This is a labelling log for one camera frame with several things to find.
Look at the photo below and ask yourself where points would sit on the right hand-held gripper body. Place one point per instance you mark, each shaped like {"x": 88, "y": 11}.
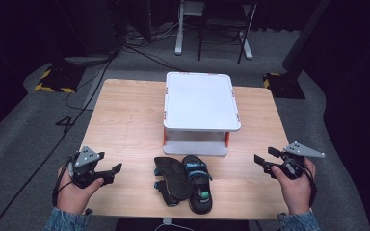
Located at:
{"x": 294, "y": 160}

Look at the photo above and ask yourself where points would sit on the person's right hand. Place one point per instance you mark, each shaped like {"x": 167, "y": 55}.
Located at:
{"x": 297, "y": 192}

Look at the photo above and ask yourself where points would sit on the dark slanted stand pole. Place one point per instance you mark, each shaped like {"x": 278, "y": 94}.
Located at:
{"x": 305, "y": 35}

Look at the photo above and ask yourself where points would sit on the white two-tier shoe rack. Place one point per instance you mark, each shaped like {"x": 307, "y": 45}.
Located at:
{"x": 200, "y": 102}

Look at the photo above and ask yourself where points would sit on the black base plate yellow stripes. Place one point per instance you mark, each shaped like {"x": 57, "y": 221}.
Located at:
{"x": 61, "y": 78}
{"x": 285, "y": 86}

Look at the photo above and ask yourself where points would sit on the white metal table frame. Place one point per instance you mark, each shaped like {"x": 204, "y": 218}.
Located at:
{"x": 179, "y": 38}

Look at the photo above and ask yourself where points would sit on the person's left hand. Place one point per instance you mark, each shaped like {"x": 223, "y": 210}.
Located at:
{"x": 74, "y": 197}

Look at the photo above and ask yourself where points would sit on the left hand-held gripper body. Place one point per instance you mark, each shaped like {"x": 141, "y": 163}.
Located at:
{"x": 85, "y": 160}

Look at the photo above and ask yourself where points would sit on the black folding chair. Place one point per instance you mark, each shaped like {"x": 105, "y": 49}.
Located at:
{"x": 224, "y": 22}

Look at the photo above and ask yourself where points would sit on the black sandal sole up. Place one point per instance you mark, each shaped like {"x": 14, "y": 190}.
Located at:
{"x": 173, "y": 179}

